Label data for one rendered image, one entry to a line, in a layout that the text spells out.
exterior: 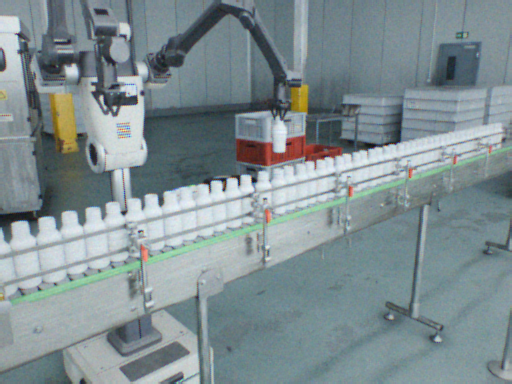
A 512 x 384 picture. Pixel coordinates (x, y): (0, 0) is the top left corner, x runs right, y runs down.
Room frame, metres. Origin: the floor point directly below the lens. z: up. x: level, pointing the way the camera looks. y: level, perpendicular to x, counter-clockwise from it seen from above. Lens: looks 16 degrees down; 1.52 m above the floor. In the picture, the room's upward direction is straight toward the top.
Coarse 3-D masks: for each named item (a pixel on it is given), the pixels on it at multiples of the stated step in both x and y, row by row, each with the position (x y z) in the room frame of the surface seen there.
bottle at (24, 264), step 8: (16, 224) 1.01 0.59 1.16; (24, 224) 1.00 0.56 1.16; (16, 232) 0.98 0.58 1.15; (24, 232) 0.99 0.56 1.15; (16, 240) 0.98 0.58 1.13; (24, 240) 0.98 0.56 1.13; (32, 240) 0.99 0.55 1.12; (16, 248) 0.97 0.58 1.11; (24, 248) 0.97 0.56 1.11; (16, 256) 0.97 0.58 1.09; (24, 256) 0.97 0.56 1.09; (32, 256) 0.99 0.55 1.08; (16, 264) 0.97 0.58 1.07; (24, 264) 0.97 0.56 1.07; (32, 264) 0.98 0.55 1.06; (16, 272) 0.97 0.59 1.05; (24, 272) 0.97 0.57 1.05; (32, 272) 0.98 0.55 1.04; (32, 280) 0.98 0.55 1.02; (40, 280) 1.00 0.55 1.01; (24, 288) 0.97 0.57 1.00
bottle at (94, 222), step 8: (88, 208) 1.12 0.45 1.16; (96, 208) 1.12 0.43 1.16; (88, 216) 1.09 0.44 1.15; (96, 216) 1.10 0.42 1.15; (88, 224) 1.09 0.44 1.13; (96, 224) 1.09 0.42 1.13; (104, 224) 1.11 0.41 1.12; (88, 232) 1.08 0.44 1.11; (88, 240) 1.08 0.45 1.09; (96, 240) 1.08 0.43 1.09; (104, 240) 1.09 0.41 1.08; (88, 248) 1.08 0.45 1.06; (96, 248) 1.08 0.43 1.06; (104, 248) 1.09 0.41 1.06; (88, 256) 1.08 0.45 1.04; (88, 264) 1.09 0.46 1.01; (96, 264) 1.08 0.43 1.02; (104, 264) 1.09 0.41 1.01
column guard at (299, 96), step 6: (294, 90) 11.70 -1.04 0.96; (300, 90) 11.58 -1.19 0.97; (306, 90) 11.72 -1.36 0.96; (294, 96) 11.69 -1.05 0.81; (300, 96) 11.58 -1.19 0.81; (306, 96) 11.73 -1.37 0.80; (294, 102) 11.69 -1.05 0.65; (300, 102) 11.58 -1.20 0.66; (306, 102) 11.73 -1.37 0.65; (294, 108) 11.69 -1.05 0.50; (300, 108) 11.58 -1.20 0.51; (306, 108) 11.74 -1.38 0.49; (306, 114) 11.74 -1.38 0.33; (306, 126) 11.73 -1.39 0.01
